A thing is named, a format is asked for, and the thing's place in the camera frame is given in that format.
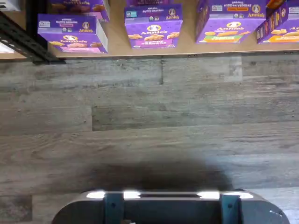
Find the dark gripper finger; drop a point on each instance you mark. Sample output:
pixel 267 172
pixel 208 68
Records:
pixel 230 208
pixel 113 207

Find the purple Annie's box pink patch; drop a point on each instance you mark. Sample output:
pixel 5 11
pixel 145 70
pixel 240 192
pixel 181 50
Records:
pixel 70 30
pixel 77 7

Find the purple Annie's box violet patch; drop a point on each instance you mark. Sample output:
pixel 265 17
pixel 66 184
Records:
pixel 153 28

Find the purple Annie's box yellow patch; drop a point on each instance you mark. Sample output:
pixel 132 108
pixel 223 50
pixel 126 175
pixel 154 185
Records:
pixel 280 30

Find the purple Annie's box green patch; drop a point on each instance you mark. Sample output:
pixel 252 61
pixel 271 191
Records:
pixel 229 23

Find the white botanical print box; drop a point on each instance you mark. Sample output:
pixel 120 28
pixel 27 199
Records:
pixel 4 46
pixel 9 4

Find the black metal shelving frame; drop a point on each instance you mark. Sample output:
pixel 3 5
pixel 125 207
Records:
pixel 36 23

